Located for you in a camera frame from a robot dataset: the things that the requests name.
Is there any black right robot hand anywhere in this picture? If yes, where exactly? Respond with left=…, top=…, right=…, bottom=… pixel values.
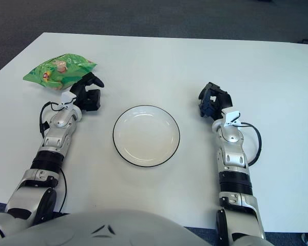
left=197, top=81, right=233, bottom=120

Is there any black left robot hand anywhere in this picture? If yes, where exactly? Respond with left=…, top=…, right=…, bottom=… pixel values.
left=69, top=72, right=105, bottom=113

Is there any green snack bag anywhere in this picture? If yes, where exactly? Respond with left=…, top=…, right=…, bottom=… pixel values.
left=23, top=53, right=97, bottom=91

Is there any white plate with black rim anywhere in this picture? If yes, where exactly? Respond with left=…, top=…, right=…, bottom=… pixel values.
left=112, top=104, right=181, bottom=169

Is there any grey robot torso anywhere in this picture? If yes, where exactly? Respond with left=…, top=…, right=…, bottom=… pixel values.
left=0, top=207, right=282, bottom=246

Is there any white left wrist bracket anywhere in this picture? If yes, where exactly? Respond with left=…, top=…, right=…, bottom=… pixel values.
left=60, top=92, right=77, bottom=110

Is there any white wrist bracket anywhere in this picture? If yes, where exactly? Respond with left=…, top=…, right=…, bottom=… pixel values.
left=60, top=92, right=77, bottom=110
left=221, top=110, right=241, bottom=127

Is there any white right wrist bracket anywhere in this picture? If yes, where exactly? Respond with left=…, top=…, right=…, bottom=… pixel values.
left=221, top=110, right=241, bottom=127

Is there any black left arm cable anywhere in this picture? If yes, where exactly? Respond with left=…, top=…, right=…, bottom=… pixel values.
left=38, top=101, right=68, bottom=214

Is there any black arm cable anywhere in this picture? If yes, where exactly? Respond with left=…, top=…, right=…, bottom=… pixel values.
left=239, top=122, right=263, bottom=168
left=38, top=101, right=68, bottom=214

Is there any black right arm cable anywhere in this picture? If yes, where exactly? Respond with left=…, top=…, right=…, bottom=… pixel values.
left=239, top=122, right=263, bottom=168

